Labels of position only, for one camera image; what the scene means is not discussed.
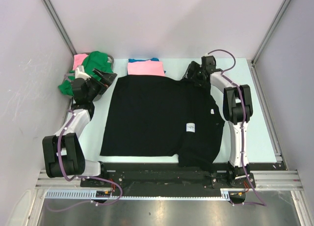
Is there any pink t shirt in tray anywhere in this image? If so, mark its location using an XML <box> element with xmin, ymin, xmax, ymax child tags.
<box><xmin>73</xmin><ymin>54</ymin><xmax>88</xmax><ymax>70</ymax></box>

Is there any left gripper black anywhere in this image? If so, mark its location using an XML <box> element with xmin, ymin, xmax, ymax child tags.
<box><xmin>85</xmin><ymin>69</ymin><xmax>117</xmax><ymax>101</ymax></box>

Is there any grey laundry tray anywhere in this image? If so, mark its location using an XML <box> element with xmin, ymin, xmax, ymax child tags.
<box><xmin>61</xmin><ymin>51</ymin><xmax>115</xmax><ymax>100</ymax></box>

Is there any folded blue t shirt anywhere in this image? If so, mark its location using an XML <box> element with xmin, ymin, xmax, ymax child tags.
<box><xmin>127</xmin><ymin>57</ymin><xmax>167</xmax><ymax>76</ymax></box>

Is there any black polo shirt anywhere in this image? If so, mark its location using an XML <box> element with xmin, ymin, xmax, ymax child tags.
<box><xmin>100</xmin><ymin>75</ymin><xmax>225</xmax><ymax>170</ymax></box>

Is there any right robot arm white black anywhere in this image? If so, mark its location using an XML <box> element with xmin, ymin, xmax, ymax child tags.
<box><xmin>183</xmin><ymin>56</ymin><xmax>253</xmax><ymax>188</ymax></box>

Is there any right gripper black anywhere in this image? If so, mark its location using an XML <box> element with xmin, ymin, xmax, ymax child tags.
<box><xmin>183</xmin><ymin>61</ymin><xmax>207</xmax><ymax>88</ymax></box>

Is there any left aluminium frame post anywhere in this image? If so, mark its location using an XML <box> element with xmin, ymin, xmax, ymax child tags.
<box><xmin>41</xmin><ymin>0</ymin><xmax>77</xmax><ymax>56</ymax></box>

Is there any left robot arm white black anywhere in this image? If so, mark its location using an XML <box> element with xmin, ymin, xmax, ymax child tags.
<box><xmin>42</xmin><ymin>65</ymin><xmax>117</xmax><ymax>187</ymax></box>

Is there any right aluminium frame post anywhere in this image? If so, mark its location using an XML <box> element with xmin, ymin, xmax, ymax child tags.
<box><xmin>252</xmin><ymin>0</ymin><xmax>298</xmax><ymax>64</ymax></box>

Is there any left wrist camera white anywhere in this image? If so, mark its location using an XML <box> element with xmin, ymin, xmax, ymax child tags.
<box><xmin>64</xmin><ymin>65</ymin><xmax>91</xmax><ymax>82</ymax></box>

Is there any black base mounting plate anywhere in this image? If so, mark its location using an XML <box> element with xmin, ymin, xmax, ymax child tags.
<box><xmin>50</xmin><ymin>163</ymin><xmax>287</xmax><ymax>197</ymax></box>

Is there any folded pink t shirt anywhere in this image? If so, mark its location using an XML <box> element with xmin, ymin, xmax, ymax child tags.
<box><xmin>127</xmin><ymin>60</ymin><xmax>165</xmax><ymax>77</ymax></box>

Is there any green t shirt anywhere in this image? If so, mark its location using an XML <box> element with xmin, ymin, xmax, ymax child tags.
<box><xmin>57</xmin><ymin>51</ymin><xmax>114</xmax><ymax>96</ymax></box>

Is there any aluminium frame post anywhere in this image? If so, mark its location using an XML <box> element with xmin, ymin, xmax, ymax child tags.
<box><xmin>41</xmin><ymin>0</ymin><xmax>77</xmax><ymax>56</ymax></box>
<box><xmin>252</xmin><ymin>0</ymin><xmax>298</xmax><ymax>64</ymax></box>

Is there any grey slotted cable duct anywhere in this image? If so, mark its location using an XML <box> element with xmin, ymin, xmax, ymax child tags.
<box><xmin>45</xmin><ymin>189</ymin><xmax>246</xmax><ymax>202</ymax></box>

